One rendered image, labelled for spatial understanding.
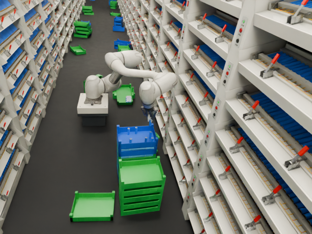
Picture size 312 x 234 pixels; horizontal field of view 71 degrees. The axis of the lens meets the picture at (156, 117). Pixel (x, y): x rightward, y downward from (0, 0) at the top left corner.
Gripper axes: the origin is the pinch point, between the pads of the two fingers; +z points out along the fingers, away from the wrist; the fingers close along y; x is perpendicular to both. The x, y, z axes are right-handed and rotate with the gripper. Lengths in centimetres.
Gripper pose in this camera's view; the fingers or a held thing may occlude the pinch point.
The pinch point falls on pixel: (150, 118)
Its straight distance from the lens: 172.4
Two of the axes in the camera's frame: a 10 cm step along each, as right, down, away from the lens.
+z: 0.3, 5.1, 8.6
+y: 9.5, 2.6, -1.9
